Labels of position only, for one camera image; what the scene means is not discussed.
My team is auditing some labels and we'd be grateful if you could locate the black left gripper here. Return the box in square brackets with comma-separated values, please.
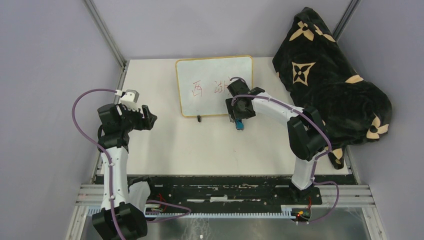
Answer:
[118, 103, 157, 133]

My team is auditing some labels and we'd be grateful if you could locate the blue eraser cloth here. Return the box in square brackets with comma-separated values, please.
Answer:
[234, 119, 244, 131]

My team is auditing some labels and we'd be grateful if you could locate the yellow framed whiteboard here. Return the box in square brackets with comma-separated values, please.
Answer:
[175, 55, 253, 117]

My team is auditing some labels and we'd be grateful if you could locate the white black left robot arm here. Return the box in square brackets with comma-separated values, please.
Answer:
[92, 103, 158, 240]

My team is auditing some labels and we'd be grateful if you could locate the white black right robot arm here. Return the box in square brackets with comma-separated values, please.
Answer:
[225, 77, 331, 204]

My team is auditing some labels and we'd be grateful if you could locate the black floral plush blanket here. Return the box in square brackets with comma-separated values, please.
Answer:
[272, 7, 393, 170]

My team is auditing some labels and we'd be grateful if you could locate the small electronics board with led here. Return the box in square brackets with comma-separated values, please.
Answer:
[291, 209, 312, 222]

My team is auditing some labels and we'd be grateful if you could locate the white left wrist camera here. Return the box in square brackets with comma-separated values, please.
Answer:
[119, 89, 140, 112]

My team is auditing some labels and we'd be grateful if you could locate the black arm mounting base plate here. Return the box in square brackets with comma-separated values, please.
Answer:
[92, 174, 323, 215]

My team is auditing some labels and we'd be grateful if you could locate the grey toothed cable rail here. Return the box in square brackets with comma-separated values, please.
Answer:
[86, 204, 312, 220]

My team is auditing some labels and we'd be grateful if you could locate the left aluminium frame post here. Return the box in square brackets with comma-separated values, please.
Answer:
[82, 0, 127, 68]

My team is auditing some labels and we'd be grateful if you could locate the aluminium frame post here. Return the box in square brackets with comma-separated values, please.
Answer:
[82, 0, 127, 68]
[332, 0, 361, 41]

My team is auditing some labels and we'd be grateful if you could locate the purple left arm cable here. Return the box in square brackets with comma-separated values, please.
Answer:
[71, 88, 192, 240]

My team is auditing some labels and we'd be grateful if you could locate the right aluminium frame post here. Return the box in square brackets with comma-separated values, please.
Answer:
[332, 0, 361, 41]

